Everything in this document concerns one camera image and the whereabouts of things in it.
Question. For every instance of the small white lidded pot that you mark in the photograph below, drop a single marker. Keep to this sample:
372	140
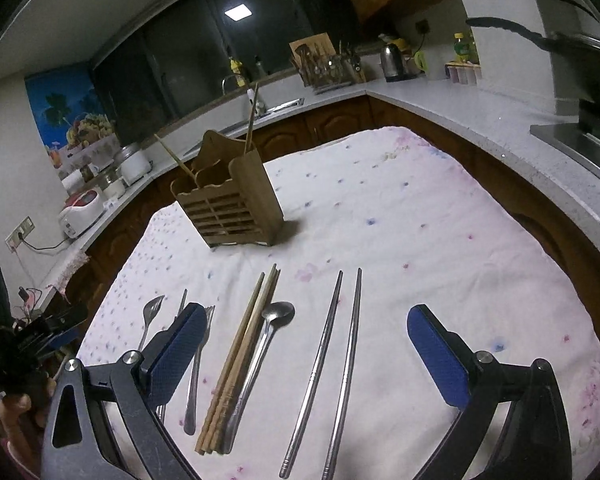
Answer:
111	185

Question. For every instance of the white red rice cooker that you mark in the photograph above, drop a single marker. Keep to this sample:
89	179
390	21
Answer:
82	212

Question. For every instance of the small metal spoon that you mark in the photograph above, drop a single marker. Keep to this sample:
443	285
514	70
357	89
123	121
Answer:
152	308

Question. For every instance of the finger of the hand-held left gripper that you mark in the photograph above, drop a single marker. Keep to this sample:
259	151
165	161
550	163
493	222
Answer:
60	325

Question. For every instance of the kitchen faucet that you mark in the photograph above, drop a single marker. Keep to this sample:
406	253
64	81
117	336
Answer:
240	80

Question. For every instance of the steel gas stove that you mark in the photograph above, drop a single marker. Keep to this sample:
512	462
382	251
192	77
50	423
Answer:
590	145

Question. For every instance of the lace cloth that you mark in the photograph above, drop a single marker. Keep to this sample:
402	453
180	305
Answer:
70	265

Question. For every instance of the yellow cap green bottle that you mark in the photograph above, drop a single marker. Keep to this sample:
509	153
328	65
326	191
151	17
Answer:
461	50

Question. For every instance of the grey wall socket strip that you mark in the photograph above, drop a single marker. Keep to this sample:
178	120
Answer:
19	232

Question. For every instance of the wooden cutting board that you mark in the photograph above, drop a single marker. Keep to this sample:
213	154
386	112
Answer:
315	42

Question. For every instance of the brown lower kitchen cabinets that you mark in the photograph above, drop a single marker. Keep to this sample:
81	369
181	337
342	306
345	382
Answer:
330	120

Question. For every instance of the wooden chopstick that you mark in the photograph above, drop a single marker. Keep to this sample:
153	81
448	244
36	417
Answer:
231	360
175	159
250	360
244	360
238	360
251	120

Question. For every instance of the large white lidded pot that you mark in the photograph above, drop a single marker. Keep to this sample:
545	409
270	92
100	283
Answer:
132	165

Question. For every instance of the dark kitchen window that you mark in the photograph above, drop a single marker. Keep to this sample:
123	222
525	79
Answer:
180	60

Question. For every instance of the black wall outlet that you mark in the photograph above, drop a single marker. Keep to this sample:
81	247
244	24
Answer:
421	26

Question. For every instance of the metal fork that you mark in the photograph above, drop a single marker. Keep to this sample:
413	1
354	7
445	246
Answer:
194	385

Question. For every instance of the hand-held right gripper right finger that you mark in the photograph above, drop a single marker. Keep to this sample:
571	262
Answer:
437	360

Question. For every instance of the wooden utensil holder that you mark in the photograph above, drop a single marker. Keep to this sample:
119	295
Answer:
260	195

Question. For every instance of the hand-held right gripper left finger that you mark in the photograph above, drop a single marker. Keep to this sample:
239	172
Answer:
177	355

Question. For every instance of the white dotted tablecloth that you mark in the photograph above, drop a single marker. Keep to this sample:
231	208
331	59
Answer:
380	210

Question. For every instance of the steel electric kettle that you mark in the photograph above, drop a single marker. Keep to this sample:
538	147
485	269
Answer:
395	60

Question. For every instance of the metal dish rack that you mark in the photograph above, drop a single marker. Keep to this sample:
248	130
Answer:
330	75

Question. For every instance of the steel kitchen sink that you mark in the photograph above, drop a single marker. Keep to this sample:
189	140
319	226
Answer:
280	106

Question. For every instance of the person's left hand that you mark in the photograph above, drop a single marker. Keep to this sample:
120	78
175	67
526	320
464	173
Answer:
16	417

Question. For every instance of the yellow cap soap bottle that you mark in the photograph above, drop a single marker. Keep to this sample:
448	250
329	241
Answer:
236	67

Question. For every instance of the tropical fruit wall poster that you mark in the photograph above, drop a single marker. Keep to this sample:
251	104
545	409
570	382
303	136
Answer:
60	110

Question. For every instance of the metal chopstick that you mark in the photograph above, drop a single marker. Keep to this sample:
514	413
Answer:
347	365
316	360

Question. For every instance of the black wok with lid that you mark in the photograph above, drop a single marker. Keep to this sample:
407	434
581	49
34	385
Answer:
580	60

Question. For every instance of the long metal spoon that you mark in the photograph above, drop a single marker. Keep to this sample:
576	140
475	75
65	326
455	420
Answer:
278	311

